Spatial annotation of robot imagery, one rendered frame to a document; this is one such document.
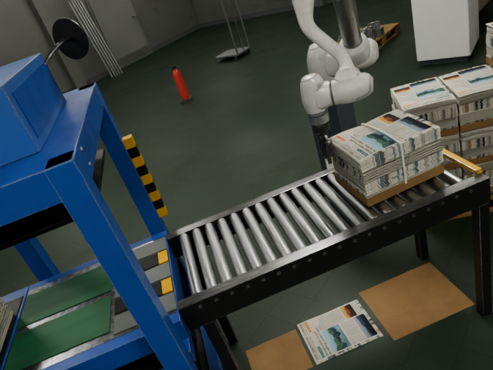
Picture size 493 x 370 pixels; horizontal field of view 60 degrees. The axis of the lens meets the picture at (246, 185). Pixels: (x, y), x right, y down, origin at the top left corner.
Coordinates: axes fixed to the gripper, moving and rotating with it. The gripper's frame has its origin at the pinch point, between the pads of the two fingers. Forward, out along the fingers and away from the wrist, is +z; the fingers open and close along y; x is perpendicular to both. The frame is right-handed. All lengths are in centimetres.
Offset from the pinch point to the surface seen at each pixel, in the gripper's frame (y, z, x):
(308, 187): 8.2, 13.2, 10.1
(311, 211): -11.2, 13.3, 16.7
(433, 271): 2, 93, -46
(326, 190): 0.5, 13.6, 4.3
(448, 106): 33, 15, -85
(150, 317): -57, -5, 87
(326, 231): -28.1, 13.4, 16.9
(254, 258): -26, 13, 48
